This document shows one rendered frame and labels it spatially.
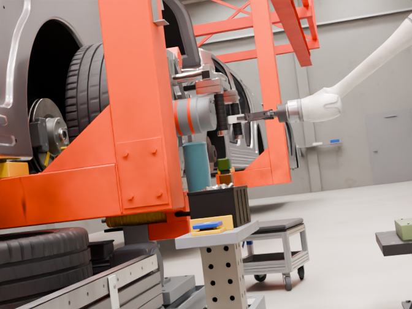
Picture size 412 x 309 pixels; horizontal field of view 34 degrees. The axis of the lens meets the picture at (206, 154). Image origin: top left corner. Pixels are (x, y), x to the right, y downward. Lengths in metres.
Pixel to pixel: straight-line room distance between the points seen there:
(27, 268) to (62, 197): 0.49
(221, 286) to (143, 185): 0.38
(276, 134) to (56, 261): 4.62
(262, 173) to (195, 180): 3.81
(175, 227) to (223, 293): 0.66
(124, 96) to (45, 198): 0.40
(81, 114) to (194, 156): 0.42
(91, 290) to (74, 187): 0.59
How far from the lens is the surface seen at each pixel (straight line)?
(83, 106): 2.36
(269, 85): 6.23
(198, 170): 2.40
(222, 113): 2.37
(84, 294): 1.55
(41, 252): 1.70
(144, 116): 2.04
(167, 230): 2.55
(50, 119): 2.77
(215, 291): 1.94
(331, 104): 2.64
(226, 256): 1.92
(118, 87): 2.08
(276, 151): 6.18
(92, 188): 2.09
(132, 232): 2.59
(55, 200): 2.14
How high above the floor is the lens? 0.58
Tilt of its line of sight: 3 degrees up
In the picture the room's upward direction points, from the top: 7 degrees counter-clockwise
